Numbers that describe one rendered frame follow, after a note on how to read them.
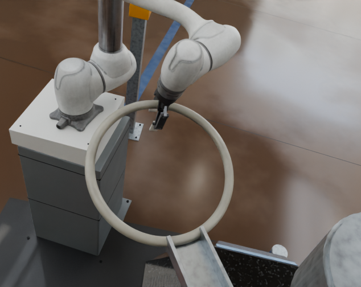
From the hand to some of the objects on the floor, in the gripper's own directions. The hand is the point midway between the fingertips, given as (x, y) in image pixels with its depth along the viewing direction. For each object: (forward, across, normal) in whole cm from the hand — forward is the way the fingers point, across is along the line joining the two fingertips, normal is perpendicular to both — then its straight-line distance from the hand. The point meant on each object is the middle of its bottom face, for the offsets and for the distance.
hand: (154, 117), depth 136 cm
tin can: (+100, +43, +100) cm, 148 cm away
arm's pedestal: (+125, +13, -18) cm, 127 cm away
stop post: (+151, -65, +17) cm, 165 cm away
